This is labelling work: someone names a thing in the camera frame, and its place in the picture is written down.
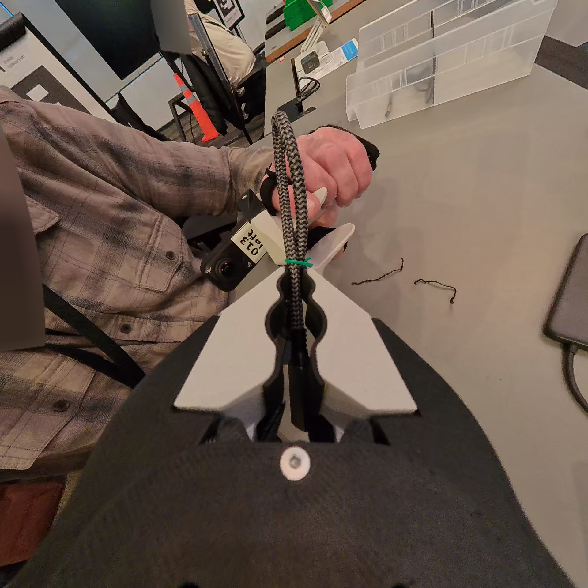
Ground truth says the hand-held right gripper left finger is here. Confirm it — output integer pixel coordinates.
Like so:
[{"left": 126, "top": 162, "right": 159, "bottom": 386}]
[{"left": 173, "top": 267, "right": 282, "bottom": 432}]

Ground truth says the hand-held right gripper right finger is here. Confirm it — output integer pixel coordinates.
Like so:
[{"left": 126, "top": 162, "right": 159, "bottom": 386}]
[{"left": 307, "top": 267, "right": 419, "bottom": 431}]

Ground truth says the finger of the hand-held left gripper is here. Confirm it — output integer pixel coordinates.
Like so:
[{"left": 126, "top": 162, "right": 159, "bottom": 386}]
[{"left": 307, "top": 223, "right": 357, "bottom": 268}]

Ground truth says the braided usb cable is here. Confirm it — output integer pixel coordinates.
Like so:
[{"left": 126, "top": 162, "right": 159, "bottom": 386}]
[{"left": 269, "top": 110, "right": 318, "bottom": 442}]

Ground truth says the clear plastic storage bin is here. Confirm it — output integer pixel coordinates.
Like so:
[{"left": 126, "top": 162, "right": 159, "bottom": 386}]
[{"left": 345, "top": 0, "right": 559, "bottom": 130}]

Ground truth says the white object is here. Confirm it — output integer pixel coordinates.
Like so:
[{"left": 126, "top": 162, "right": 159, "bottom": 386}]
[{"left": 543, "top": 234, "right": 588, "bottom": 351}]

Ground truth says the person's left forearm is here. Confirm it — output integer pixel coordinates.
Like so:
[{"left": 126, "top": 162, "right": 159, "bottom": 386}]
[{"left": 0, "top": 88, "right": 276, "bottom": 221}]

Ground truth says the person's left hand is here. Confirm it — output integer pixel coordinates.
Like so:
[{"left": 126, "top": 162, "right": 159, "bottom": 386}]
[{"left": 265, "top": 126, "right": 380, "bottom": 228}]

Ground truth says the person's plaid shirt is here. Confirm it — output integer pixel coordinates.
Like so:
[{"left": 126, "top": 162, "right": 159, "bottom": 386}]
[{"left": 0, "top": 193, "right": 249, "bottom": 471}]

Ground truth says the orange traffic cone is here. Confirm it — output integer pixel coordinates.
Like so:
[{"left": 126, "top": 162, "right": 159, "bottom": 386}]
[{"left": 172, "top": 73, "right": 222, "bottom": 145}]

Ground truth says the black office chair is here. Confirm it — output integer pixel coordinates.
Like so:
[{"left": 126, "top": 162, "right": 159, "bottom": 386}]
[{"left": 162, "top": 13, "right": 267, "bottom": 146}]

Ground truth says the green plastic object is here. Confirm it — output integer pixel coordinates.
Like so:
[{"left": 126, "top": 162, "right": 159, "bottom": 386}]
[{"left": 282, "top": 0, "right": 334, "bottom": 31}]

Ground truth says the thin black wire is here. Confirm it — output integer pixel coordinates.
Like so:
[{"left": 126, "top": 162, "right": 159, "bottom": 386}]
[
  {"left": 351, "top": 258, "right": 406, "bottom": 286},
  {"left": 413, "top": 278, "right": 458, "bottom": 305}
]

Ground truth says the black shoulder strap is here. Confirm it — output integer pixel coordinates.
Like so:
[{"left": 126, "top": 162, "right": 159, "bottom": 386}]
[{"left": 41, "top": 283, "right": 147, "bottom": 388}]

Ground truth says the thin dark hub cable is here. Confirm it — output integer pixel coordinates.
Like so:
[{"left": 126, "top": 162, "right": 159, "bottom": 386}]
[{"left": 562, "top": 344, "right": 588, "bottom": 416}]

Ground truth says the large black wall screen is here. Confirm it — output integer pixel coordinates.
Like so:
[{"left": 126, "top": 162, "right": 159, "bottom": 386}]
[{"left": 54, "top": 0, "right": 164, "bottom": 81}]

